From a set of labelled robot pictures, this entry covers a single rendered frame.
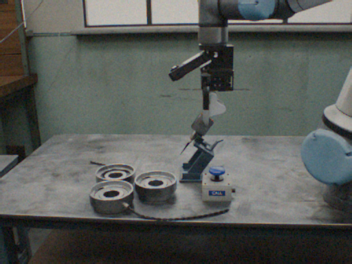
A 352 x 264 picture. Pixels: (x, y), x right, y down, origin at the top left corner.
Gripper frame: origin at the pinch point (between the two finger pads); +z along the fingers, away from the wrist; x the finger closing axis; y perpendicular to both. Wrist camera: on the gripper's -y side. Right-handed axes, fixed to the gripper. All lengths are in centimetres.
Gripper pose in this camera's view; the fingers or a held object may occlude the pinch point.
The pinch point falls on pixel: (204, 119)
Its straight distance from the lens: 101.1
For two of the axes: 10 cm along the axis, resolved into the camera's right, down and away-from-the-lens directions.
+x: 0.3, -3.1, 9.5
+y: 10.0, 0.0, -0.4
